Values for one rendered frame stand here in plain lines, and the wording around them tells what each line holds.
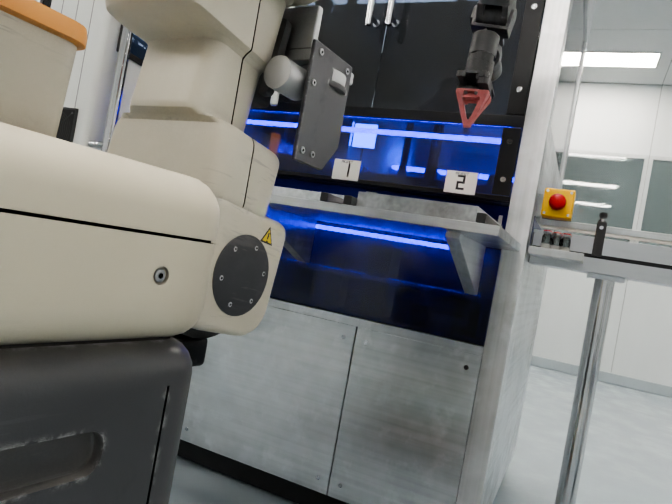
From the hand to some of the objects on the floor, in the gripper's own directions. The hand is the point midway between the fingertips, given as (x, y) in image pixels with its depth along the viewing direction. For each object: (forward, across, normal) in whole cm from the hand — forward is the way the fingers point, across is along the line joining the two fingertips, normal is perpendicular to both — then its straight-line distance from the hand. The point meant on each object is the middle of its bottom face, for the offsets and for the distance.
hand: (467, 123), depth 114 cm
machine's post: (+102, -54, +10) cm, 115 cm away
